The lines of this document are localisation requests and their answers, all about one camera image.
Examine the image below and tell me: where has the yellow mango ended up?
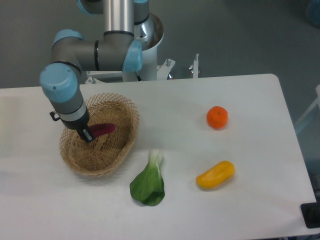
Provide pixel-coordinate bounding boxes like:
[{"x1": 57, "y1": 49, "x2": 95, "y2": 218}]
[{"x1": 195, "y1": 160, "x2": 236, "y2": 190}]

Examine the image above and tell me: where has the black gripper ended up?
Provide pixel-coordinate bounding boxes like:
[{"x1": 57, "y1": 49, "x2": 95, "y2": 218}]
[{"x1": 49, "y1": 111, "x2": 96, "y2": 143}]

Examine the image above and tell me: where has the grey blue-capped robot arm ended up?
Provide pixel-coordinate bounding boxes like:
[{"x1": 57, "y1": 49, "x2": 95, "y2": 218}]
[{"x1": 39, "y1": 0, "x2": 151, "y2": 143}]

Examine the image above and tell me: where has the woven wicker oval basket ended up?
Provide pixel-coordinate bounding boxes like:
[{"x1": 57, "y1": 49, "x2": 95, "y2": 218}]
[{"x1": 59, "y1": 93, "x2": 140, "y2": 176}]

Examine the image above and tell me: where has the orange mandarin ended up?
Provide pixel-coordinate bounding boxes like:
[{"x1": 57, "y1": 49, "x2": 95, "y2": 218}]
[{"x1": 206, "y1": 106, "x2": 229, "y2": 130}]

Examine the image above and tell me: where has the green bok choy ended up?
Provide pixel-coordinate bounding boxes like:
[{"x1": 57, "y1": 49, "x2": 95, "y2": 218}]
[{"x1": 129, "y1": 149, "x2": 165, "y2": 207}]

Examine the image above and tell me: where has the white metal base frame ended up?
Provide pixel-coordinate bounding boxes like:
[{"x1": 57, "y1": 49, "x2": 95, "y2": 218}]
[{"x1": 85, "y1": 58, "x2": 176, "y2": 84}]

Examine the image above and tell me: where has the black device at table edge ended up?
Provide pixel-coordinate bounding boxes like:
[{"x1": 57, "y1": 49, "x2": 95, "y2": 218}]
[{"x1": 300, "y1": 202, "x2": 320, "y2": 229}]

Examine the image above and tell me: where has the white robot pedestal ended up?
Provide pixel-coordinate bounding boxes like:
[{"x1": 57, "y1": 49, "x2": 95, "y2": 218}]
[{"x1": 134, "y1": 13, "x2": 164, "y2": 81}]

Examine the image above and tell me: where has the white frame at right edge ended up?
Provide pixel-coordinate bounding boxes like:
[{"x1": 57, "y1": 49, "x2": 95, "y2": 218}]
[{"x1": 293, "y1": 84, "x2": 320, "y2": 136}]

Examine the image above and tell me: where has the purple sweet potato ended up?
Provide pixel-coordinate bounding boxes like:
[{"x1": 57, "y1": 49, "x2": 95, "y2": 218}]
[{"x1": 89, "y1": 123, "x2": 116, "y2": 138}]

